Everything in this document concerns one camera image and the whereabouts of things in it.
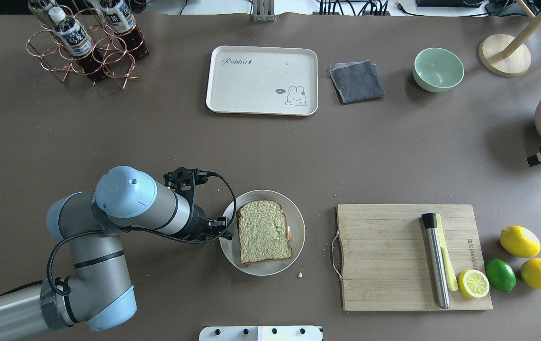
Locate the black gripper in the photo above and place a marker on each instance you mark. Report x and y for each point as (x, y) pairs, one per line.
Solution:
(199, 221)

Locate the bread slice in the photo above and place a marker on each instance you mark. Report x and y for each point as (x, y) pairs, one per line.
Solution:
(261, 215)
(260, 247)

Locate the white round plate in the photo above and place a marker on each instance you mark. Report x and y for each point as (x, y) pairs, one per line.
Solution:
(231, 248)

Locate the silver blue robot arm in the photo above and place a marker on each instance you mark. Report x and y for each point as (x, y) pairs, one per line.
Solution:
(87, 278)

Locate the cream rabbit serving tray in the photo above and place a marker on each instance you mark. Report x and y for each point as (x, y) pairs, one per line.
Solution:
(263, 80)

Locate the bamboo cutting board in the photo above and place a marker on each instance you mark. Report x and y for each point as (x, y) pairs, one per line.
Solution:
(384, 265)

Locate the grey folded cloth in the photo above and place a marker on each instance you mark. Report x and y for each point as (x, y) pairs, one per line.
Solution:
(357, 81)

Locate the yellow plastic knife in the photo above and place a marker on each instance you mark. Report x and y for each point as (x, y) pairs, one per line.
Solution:
(452, 281)

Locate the right tea bottle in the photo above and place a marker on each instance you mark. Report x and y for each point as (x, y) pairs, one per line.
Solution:
(119, 17)

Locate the tea bottle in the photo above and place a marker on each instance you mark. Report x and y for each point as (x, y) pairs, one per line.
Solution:
(119, 17)
(77, 42)
(40, 9)

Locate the half lemon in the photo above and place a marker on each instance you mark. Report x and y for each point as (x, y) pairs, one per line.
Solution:
(473, 283)

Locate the front tea bottle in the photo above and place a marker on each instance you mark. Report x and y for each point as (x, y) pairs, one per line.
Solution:
(77, 42)

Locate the pale green bowl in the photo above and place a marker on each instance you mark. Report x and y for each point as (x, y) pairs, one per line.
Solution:
(437, 70)

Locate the green lime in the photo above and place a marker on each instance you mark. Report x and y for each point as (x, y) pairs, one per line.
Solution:
(500, 275)

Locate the upper whole lemon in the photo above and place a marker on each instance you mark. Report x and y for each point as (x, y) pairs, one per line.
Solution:
(520, 241)

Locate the left tea bottle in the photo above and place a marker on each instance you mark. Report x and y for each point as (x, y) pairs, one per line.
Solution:
(40, 9)

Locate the wooden cup stand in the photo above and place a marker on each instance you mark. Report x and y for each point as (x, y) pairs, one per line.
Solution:
(506, 55)

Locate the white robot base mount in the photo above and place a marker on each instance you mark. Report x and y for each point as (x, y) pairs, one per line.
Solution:
(262, 333)

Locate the copper wire bottle rack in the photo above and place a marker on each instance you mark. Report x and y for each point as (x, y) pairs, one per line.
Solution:
(118, 64)

